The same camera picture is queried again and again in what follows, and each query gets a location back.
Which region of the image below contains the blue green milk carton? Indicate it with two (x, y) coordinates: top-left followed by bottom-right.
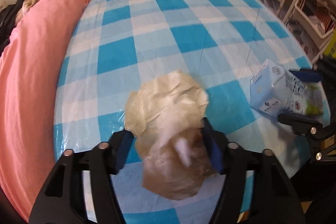
(250, 59), (323, 117)

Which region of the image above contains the white tissue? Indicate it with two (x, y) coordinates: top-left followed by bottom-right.
(124, 71), (215, 200)

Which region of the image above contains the pink duvet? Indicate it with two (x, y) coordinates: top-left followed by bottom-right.
(1, 0), (90, 220)

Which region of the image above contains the blue white checkered tablecloth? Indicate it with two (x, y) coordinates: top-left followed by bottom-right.
(53, 0), (332, 224)

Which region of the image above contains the black clothes pile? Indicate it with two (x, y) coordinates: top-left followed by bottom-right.
(0, 0), (25, 56)

